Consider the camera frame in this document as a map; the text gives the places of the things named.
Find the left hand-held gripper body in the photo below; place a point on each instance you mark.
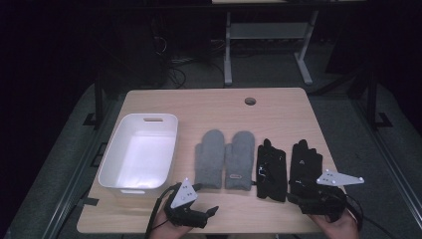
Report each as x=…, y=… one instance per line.
x=184, y=195

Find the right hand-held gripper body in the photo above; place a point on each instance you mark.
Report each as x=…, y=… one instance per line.
x=326, y=200

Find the black glove with triangle mark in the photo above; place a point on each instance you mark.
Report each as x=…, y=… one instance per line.
x=305, y=162

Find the black glove with white marks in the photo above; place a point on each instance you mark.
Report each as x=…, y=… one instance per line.
x=272, y=172

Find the plain grey mitten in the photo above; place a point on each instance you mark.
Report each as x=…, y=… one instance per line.
x=209, y=159

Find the grey mitten with label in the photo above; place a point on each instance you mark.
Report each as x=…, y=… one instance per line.
x=239, y=159

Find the white plastic bin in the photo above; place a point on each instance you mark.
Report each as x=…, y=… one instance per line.
x=142, y=159

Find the person's right hand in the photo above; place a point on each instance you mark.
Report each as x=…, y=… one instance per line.
x=340, y=229

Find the person's left hand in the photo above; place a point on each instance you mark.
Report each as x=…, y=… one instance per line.
x=166, y=229

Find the black tape strip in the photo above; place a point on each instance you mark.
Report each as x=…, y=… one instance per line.
x=99, y=154
x=89, y=201

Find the black metal stand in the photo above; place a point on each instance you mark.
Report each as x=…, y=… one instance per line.
x=372, y=99
x=99, y=99

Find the white metal table frame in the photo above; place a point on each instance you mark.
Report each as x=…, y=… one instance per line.
x=265, y=30

